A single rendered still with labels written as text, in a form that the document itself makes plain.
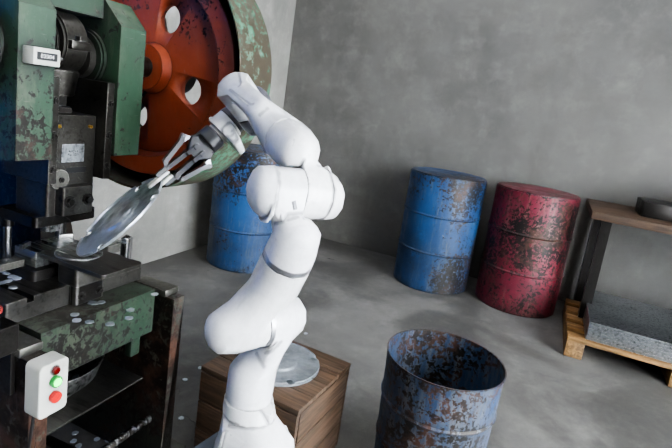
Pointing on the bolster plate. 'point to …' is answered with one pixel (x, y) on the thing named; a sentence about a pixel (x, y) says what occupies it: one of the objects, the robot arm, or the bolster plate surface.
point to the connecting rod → (68, 43)
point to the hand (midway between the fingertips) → (160, 180)
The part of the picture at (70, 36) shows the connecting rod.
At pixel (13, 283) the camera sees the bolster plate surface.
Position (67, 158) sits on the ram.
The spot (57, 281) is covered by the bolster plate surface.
